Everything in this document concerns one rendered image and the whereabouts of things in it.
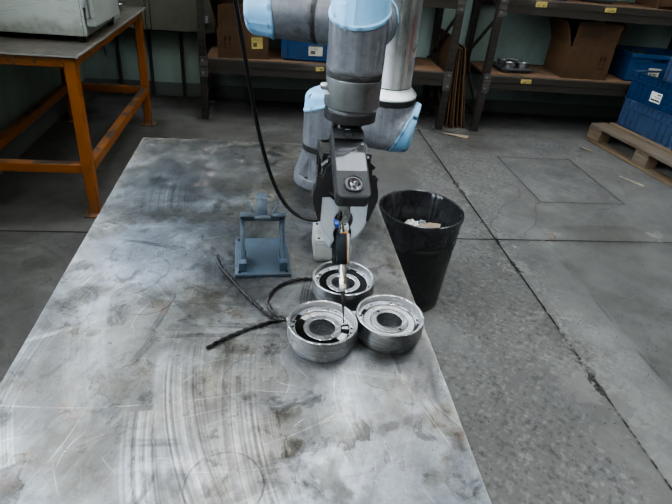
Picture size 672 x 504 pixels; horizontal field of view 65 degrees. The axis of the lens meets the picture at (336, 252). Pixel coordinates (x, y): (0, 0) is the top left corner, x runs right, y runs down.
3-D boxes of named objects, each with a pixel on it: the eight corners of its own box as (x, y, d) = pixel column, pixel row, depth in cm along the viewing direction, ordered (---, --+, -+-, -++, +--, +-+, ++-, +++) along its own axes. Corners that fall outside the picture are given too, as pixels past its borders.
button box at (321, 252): (350, 261, 102) (353, 239, 99) (314, 260, 101) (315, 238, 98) (345, 239, 109) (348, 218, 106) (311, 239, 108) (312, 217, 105)
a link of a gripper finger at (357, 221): (360, 230, 87) (360, 178, 82) (367, 249, 82) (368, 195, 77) (341, 232, 87) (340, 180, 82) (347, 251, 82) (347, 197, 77)
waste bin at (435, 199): (453, 320, 219) (476, 229, 197) (374, 320, 215) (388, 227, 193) (432, 273, 248) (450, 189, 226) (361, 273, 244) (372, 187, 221)
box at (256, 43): (278, 61, 397) (279, 6, 377) (211, 58, 386) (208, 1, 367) (273, 49, 430) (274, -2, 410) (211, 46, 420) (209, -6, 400)
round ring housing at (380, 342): (427, 326, 87) (431, 306, 85) (408, 366, 78) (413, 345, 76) (367, 306, 90) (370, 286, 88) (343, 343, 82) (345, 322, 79)
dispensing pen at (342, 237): (336, 321, 79) (334, 209, 80) (331, 319, 83) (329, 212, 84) (351, 321, 79) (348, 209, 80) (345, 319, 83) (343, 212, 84)
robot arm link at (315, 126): (308, 130, 134) (312, 75, 127) (361, 138, 132) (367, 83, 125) (295, 146, 124) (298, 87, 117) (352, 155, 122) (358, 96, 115)
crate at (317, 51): (345, 54, 436) (347, 26, 424) (348, 65, 403) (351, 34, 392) (281, 50, 431) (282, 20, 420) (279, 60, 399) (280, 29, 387)
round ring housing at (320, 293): (328, 272, 98) (329, 253, 96) (380, 290, 94) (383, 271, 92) (300, 302, 90) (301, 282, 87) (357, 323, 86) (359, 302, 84)
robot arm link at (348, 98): (388, 84, 68) (325, 82, 67) (383, 120, 70) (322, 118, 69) (375, 70, 74) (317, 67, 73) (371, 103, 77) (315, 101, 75)
